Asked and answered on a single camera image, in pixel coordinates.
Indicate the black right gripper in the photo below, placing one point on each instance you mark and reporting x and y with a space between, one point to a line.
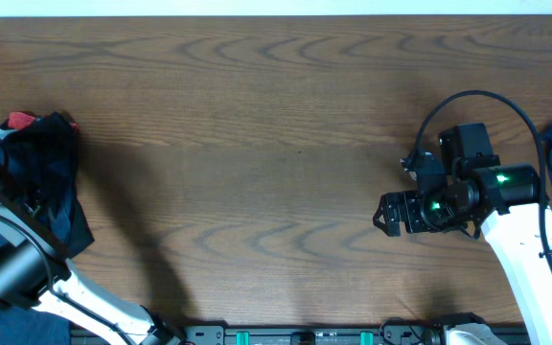
390 202

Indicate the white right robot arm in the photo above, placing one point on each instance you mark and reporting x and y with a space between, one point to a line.
503 203

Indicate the black patterned garment pile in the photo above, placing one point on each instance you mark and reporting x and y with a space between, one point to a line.
40 156

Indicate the black mounting rail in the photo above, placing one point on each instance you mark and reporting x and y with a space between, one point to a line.
390 334

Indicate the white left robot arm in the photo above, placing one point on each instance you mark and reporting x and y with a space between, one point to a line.
37 273

